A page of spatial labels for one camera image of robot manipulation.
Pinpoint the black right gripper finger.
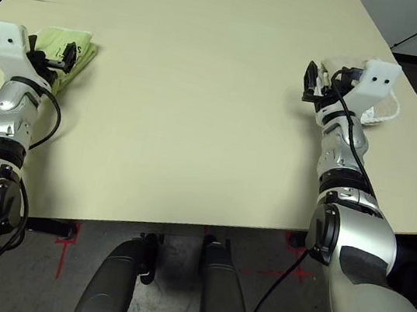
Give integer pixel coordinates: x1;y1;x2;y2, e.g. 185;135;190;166
335;65;365;89
300;59;322;101

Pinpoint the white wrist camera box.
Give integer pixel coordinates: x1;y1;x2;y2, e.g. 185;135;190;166
338;55;404;132
0;20;62;89

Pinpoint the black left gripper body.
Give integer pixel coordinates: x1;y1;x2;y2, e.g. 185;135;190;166
25;49;72;84

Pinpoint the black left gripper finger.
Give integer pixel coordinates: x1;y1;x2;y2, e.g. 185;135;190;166
24;33;42;59
57;40;81;76

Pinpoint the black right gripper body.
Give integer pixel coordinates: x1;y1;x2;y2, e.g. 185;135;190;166
300;70;356;118

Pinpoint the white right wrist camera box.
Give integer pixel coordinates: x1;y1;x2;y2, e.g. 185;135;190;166
338;55;404;132

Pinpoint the beige towel white trim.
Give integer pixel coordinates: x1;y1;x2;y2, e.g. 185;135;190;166
311;51;409;133

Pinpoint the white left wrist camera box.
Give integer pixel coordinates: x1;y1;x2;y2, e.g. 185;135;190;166
0;20;62;89

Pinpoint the folded green towel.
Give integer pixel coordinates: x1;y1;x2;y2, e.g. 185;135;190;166
19;21;103;102

